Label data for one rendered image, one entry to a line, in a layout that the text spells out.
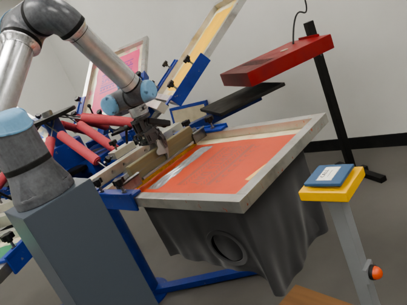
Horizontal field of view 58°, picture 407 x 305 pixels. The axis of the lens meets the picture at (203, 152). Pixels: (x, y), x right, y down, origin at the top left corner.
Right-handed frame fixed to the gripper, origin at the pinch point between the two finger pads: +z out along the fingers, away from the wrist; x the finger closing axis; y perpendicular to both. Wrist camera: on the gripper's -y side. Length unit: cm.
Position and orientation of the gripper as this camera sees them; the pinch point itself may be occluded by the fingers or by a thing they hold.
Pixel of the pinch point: (165, 155)
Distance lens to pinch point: 159.1
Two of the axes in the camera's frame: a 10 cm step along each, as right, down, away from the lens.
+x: 7.0, -0.7, -7.1
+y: -6.0, 4.8, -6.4
